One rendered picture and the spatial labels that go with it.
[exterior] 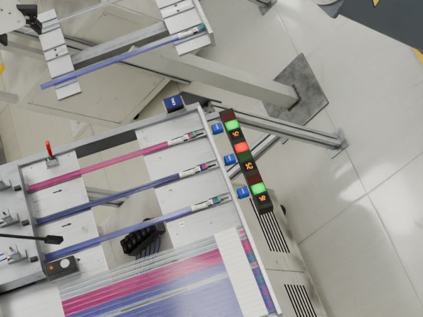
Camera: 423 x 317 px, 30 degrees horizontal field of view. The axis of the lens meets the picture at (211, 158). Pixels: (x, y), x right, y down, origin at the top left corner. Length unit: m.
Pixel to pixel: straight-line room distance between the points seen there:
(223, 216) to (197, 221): 0.07
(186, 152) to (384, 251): 0.82
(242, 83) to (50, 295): 1.07
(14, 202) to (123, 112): 1.44
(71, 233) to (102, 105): 1.37
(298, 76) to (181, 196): 1.01
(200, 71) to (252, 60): 0.61
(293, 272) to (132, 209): 0.59
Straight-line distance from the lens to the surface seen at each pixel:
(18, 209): 2.17
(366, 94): 2.82
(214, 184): 2.17
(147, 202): 2.56
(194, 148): 2.23
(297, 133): 2.64
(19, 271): 2.09
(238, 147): 2.23
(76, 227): 2.17
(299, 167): 2.94
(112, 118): 3.56
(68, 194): 2.22
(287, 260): 2.73
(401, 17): 2.25
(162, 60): 2.53
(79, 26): 3.07
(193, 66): 2.60
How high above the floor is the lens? 2.25
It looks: 43 degrees down
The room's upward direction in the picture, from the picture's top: 78 degrees counter-clockwise
